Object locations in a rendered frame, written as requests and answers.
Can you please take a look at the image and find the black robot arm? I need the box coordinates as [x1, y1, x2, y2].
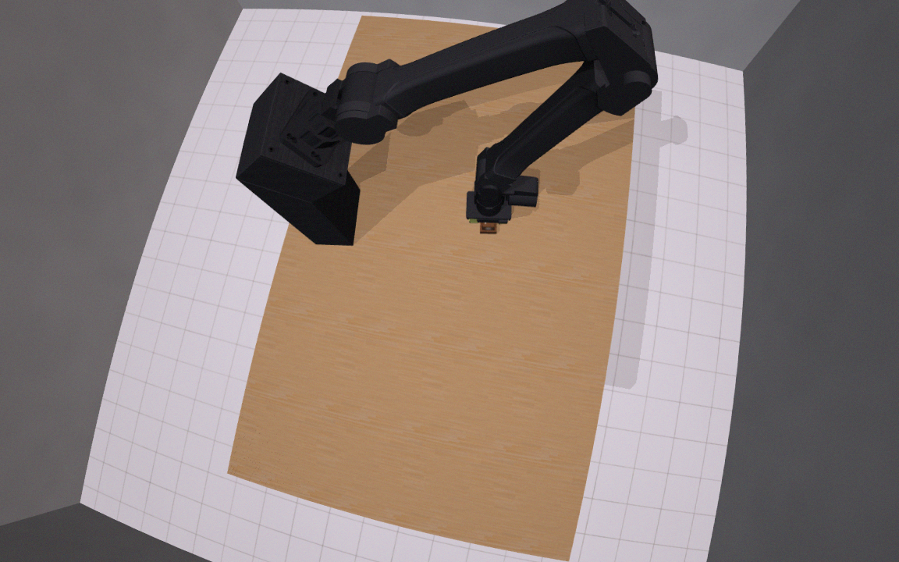
[279, 0, 658, 208]

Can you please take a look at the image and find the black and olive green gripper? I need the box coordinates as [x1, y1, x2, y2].
[466, 191, 512, 224]

